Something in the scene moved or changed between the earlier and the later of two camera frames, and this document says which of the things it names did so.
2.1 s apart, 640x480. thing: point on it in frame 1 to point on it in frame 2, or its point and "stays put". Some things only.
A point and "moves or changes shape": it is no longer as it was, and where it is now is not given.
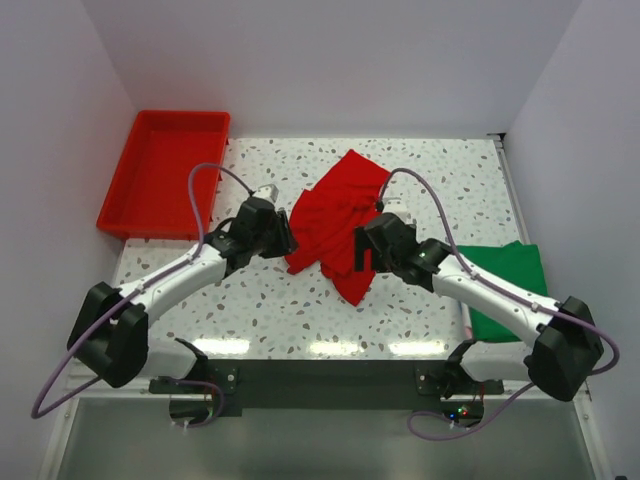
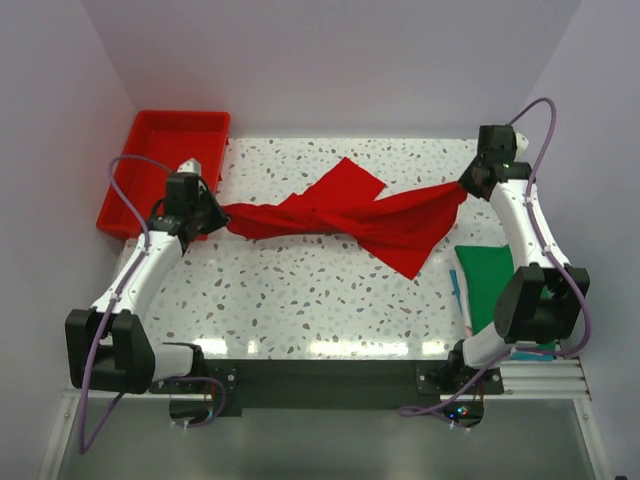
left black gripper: x=286 y=243 to x=220 y=217
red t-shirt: x=325 y=221 moves or changes shape
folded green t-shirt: x=515 y=263 stays put
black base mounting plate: x=333 y=384 stays put
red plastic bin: x=149 y=197 stays put
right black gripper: x=362 y=242 to x=465 y=180
